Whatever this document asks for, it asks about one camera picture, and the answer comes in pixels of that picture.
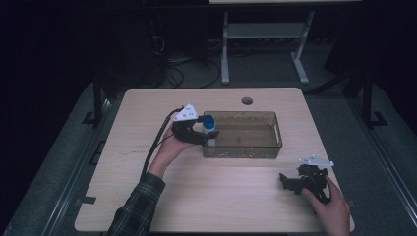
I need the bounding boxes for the black floor cables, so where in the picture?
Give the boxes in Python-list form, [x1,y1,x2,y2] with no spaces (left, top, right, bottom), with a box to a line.
[161,53,223,89]

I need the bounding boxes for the white and blue bottle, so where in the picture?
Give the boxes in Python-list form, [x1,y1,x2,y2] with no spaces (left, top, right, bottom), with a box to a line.
[202,114,217,148]

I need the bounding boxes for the grey metal stand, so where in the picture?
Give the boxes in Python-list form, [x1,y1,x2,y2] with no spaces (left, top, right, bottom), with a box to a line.
[220,10,317,86]

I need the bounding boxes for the person's right hand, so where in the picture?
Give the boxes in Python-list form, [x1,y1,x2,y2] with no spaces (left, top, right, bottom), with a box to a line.
[300,176,351,236]

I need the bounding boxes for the aluminium floor rail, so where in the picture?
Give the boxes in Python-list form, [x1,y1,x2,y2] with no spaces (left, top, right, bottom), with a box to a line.
[346,96,417,219]
[40,97,114,236]

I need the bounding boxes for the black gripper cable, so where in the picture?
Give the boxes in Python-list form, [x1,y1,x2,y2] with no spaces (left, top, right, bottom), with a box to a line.
[140,106,185,180]

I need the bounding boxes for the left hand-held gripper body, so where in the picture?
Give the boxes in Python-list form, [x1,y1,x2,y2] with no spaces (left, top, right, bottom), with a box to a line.
[171,103,205,146]

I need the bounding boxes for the clear brown plastic bin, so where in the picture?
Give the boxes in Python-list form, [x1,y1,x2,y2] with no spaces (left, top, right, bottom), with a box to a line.
[201,110,284,160]

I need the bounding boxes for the black metal post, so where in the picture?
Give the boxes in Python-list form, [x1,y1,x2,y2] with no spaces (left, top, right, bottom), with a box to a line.
[361,70,388,130]
[81,73,104,129]

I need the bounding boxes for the person's left hand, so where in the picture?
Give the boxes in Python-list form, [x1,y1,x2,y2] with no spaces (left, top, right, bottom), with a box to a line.
[156,124,199,165]

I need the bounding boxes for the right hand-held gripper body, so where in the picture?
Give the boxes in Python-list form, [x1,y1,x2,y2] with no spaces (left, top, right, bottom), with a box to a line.
[296,154,334,205]

